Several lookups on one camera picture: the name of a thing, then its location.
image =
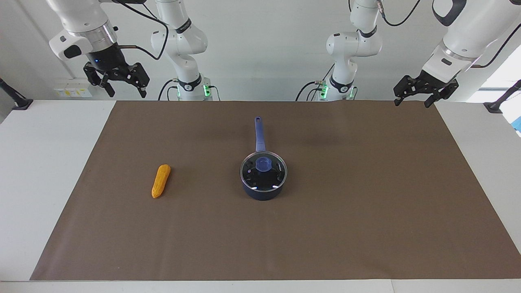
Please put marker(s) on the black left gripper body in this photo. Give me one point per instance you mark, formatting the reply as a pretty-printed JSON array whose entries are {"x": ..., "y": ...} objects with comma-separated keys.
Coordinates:
[{"x": 427, "y": 83}]

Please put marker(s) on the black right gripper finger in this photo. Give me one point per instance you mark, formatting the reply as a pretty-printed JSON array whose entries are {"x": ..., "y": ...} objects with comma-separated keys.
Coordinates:
[
  {"x": 140, "y": 75},
  {"x": 90, "y": 73}
]

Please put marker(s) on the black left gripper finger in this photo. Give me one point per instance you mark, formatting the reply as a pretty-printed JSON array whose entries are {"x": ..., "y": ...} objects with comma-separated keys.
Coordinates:
[
  {"x": 437, "y": 94},
  {"x": 401, "y": 87}
]

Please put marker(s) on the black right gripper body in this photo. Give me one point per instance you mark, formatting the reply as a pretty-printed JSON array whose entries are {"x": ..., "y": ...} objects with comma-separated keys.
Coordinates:
[{"x": 106, "y": 59}]

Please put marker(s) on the yellow toy corn cob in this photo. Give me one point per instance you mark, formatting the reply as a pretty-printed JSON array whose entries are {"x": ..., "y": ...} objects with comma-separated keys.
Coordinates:
[{"x": 161, "y": 181}]

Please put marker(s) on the glass lid blue knob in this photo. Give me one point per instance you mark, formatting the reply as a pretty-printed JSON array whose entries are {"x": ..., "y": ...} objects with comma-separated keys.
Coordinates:
[{"x": 264, "y": 165}]

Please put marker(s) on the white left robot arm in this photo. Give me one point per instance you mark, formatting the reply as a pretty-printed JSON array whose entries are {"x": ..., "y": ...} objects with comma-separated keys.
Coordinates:
[{"x": 350, "y": 49}]

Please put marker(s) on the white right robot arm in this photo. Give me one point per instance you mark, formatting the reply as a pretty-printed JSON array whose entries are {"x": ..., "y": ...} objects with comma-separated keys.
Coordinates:
[{"x": 183, "y": 61}]

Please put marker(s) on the black clamp stand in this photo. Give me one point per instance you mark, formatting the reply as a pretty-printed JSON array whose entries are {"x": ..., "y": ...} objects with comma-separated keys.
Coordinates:
[
  {"x": 494, "y": 108},
  {"x": 20, "y": 103}
]

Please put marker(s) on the light blue object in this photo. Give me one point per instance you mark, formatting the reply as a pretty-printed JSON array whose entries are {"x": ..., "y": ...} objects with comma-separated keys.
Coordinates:
[{"x": 518, "y": 124}]

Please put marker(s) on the brown table mat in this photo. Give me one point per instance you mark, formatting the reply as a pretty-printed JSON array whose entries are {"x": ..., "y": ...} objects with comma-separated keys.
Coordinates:
[{"x": 325, "y": 224}]

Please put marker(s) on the white wall socket box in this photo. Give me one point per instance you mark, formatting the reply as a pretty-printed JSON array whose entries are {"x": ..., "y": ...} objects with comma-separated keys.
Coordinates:
[{"x": 73, "y": 89}]

